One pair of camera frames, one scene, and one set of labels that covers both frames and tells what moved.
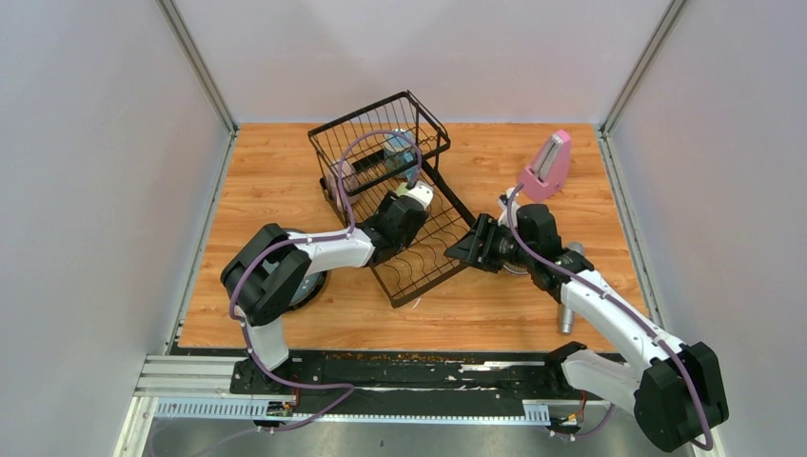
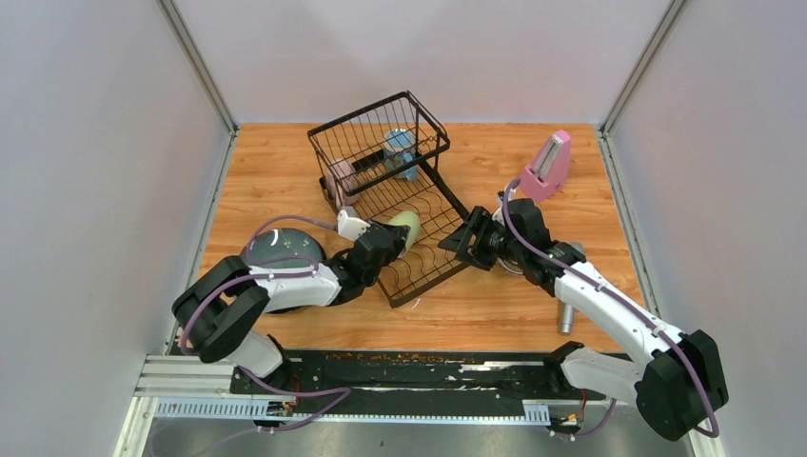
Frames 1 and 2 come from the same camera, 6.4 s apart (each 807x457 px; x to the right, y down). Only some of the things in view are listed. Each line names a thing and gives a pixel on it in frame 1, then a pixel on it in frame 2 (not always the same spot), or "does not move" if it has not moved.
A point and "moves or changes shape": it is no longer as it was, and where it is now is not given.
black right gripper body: x=497 y=248 does not move
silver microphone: x=565 y=317 does not move
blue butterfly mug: x=400 y=156 does not move
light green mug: x=401 y=189 moves or changes shape
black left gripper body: x=409 y=236 -> x=396 y=248
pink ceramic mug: x=351 y=189 does not move
